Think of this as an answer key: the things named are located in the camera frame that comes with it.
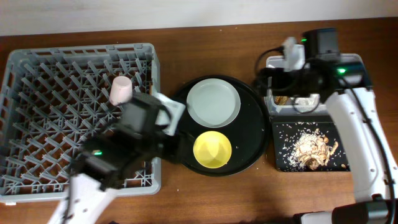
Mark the food scraps and rice pile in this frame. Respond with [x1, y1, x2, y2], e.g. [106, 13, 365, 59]
[279, 121, 349, 171]

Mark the clear plastic bin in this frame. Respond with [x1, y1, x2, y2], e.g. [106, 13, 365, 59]
[264, 54, 363, 116]

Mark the grey dishwasher rack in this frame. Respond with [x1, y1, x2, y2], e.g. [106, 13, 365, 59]
[1, 43, 160, 205]

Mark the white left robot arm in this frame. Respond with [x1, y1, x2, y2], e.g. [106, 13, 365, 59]
[49, 133, 194, 223]

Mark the pink plastic cup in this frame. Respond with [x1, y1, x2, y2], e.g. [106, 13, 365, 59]
[109, 76, 132, 106]

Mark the grey round plate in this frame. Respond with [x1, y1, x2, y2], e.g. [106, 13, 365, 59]
[187, 78, 241, 128]

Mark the black rectangular tray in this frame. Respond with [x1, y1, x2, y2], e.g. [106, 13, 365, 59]
[269, 114, 351, 172]

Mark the yellow bowl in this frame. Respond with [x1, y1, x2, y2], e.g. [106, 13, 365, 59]
[193, 131, 232, 169]

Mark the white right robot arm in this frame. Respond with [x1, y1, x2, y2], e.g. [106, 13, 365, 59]
[261, 54, 397, 223]

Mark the black round tray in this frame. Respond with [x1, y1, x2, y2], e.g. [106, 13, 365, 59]
[172, 75, 271, 177]

